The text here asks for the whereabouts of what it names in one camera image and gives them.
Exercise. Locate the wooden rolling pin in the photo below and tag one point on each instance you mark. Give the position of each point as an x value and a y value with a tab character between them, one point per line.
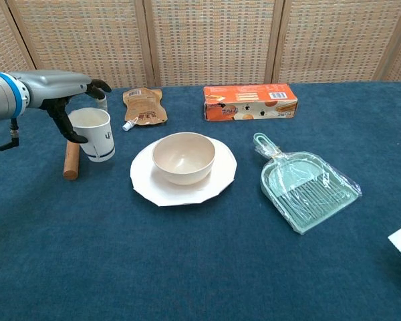
71	164

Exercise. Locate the brown spout pouch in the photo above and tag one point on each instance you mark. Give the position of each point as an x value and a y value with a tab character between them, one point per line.
143	107

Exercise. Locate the orange cardboard box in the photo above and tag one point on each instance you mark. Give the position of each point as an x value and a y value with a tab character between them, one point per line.
250	102

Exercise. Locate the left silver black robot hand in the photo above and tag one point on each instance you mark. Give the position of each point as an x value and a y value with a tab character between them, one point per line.
53	83

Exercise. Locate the blue table cloth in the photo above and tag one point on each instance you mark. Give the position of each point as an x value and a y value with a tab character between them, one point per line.
200	261

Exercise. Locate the white paper cup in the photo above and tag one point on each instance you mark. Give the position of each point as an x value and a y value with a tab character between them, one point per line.
95	133

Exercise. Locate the white plate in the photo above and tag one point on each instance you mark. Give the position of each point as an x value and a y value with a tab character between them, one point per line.
183	194

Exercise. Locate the woven bamboo folding screen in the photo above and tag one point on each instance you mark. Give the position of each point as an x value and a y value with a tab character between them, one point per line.
214	36

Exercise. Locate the green dustpan in plastic bag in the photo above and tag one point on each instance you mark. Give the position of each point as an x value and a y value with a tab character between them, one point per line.
307	187

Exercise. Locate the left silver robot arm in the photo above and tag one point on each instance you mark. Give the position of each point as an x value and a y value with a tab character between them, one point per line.
3	97

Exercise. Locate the beige bowl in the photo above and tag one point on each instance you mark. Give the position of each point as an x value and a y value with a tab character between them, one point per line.
183	160

